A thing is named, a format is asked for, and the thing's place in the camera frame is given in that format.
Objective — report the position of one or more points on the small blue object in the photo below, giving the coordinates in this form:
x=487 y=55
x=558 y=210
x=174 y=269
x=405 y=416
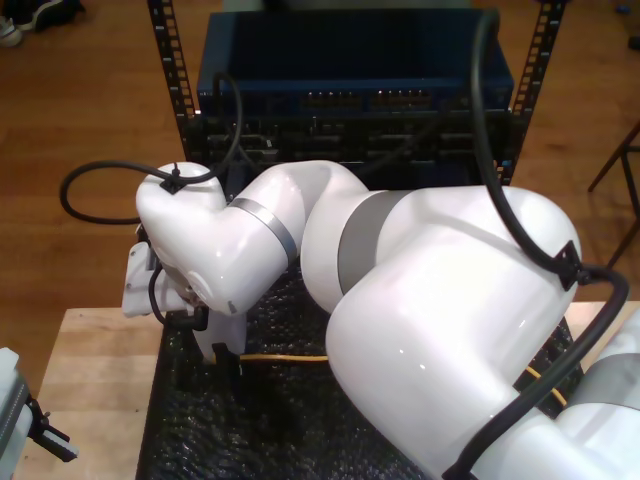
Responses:
x=622 y=8

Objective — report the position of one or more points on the dark wooden stool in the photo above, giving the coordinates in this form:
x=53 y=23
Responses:
x=630 y=180

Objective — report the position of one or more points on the black bubble wrap mat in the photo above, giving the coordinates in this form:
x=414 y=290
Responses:
x=250 y=425

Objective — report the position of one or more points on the black rack server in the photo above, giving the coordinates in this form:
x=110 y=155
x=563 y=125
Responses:
x=310 y=140

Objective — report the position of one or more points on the blue network switch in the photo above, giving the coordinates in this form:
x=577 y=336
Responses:
x=350 y=50

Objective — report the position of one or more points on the white shoe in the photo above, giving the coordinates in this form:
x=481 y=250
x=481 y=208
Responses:
x=7 y=32

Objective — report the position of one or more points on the black perforated rack post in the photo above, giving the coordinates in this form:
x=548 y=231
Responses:
x=543 y=60
x=166 y=60

